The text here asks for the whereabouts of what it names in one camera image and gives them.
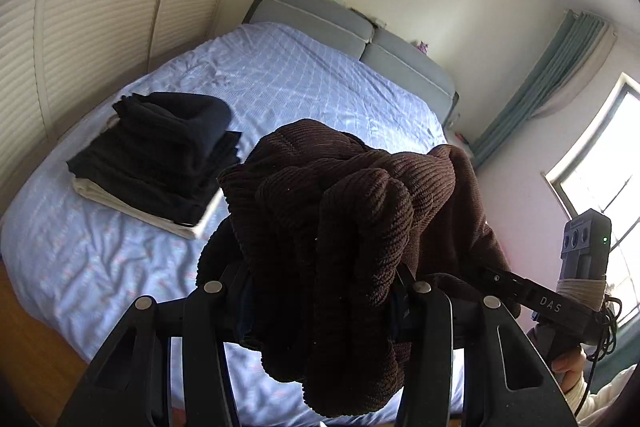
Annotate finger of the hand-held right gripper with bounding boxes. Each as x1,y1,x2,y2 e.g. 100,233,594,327
477,266,533,307

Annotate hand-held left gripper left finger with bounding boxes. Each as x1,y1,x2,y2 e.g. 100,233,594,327
57,264,251,427

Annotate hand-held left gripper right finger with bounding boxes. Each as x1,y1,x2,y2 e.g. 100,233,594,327
390,264,576,427

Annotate brown knitted sweater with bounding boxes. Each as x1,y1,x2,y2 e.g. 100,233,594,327
196,118,516,419

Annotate person's right forearm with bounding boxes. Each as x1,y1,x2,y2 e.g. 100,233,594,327
562,364,640,427

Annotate person's right hand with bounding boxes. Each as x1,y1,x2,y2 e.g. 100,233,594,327
551,346,588,394

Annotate white folded garment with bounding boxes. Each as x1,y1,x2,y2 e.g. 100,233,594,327
72,177,223,240

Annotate black folded clothes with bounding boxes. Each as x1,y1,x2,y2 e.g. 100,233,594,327
66,127,243,225

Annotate navy folded garment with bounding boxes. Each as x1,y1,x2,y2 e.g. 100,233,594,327
112,92,233,168

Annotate teal curtain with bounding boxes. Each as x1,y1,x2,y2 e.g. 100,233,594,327
472,9,618,168

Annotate bed with blue sheet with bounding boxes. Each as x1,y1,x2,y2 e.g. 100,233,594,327
0,22,468,427

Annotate grey padded headboard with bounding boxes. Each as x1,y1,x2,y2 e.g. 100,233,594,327
243,0,460,130

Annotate cream louvred wardrobe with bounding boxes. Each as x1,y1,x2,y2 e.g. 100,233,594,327
0,0,271,208

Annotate black cable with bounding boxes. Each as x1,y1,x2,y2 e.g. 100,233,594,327
575,297,623,408

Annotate window with grey frame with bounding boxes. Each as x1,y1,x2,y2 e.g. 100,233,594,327
540,74,640,323

